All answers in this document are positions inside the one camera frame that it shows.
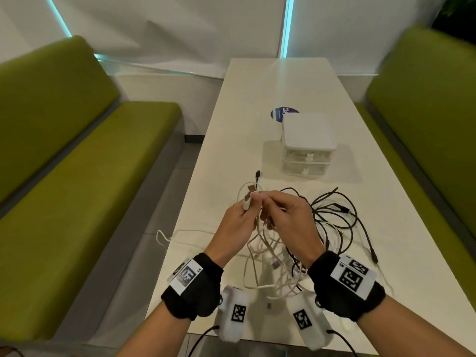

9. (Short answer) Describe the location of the person's left hand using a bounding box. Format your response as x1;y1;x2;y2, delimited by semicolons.
204;194;262;267

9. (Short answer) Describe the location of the person's right hand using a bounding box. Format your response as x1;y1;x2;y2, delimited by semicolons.
260;190;328;270

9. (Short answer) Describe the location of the white usb cable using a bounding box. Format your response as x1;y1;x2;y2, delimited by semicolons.
237;182;268;257

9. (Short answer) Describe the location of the person's right forearm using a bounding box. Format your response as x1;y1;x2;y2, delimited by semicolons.
356;294;471;357

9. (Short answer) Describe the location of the person's left forearm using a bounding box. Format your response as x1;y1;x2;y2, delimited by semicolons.
118;311;194;357

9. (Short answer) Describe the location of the white plastic drawer box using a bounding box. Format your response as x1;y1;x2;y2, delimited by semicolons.
281;113;338;178

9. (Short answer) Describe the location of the blue round sticker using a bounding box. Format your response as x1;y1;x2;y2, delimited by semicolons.
270;106;300;123

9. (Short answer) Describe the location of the white marker tag plate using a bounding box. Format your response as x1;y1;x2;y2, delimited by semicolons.
330;255;378;300
167;258;202;296

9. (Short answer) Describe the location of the green upholstered bench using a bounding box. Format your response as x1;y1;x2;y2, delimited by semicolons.
0;35;183;344
354;26;476;290

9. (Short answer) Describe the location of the cyan light strip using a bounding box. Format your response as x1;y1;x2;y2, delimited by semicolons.
280;0;295;59
44;0;103;60

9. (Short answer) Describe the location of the dark green plant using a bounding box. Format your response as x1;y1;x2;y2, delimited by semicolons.
431;0;476;44

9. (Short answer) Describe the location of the thin black usb cable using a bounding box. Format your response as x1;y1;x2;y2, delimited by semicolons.
255;170;352;235

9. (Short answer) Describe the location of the tangled white cable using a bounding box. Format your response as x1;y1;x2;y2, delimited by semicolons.
155;228;320;299

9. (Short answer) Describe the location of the thick black cable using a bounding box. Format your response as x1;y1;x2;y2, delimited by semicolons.
309;187;379;265

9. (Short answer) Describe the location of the black wrist strap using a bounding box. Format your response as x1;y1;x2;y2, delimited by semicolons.
307;250;386;323
161;253;224;321

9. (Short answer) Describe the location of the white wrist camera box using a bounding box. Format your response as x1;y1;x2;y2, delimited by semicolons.
217;285;250;344
289;294;334;351

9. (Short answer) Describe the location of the black camera cable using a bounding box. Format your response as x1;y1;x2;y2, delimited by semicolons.
326;329;358;357
187;325;221;357

